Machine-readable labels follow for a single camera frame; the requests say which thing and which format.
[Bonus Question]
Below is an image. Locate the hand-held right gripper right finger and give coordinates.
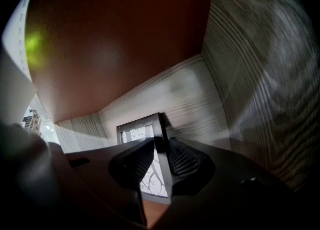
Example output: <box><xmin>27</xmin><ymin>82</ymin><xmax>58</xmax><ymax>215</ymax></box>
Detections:
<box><xmin>167</xmin><ymin>136</ymin><xmax>216</xmax><ymax>196</ymax></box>

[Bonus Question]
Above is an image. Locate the wooden shelf unit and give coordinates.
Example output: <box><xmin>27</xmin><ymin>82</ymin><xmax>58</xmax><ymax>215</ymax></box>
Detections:
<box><xmin>24</xmin><ymin>0</ymin><xmax>320</xmax><ymax>230</ymax></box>

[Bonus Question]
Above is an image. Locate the black picture frame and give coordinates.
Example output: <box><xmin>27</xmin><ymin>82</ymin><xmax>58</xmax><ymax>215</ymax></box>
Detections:
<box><xmin>116</xmin><ymin>112</ymin><xmax>174</xmax><ymax>205</ymax></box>

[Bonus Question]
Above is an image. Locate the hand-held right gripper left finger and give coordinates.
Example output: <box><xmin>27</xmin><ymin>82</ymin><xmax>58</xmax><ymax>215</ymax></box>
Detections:
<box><xmin>108</xmin><ymin>138</ymin><xmax>156</xmax><ymax>192</ymax></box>

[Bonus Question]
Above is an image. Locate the wooden stair railing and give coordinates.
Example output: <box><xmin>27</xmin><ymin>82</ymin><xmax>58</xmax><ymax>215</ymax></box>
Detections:
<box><xmin>23</xmin><ymin>109</ymin><xmax>42</xmax><ymax>135</ymax></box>

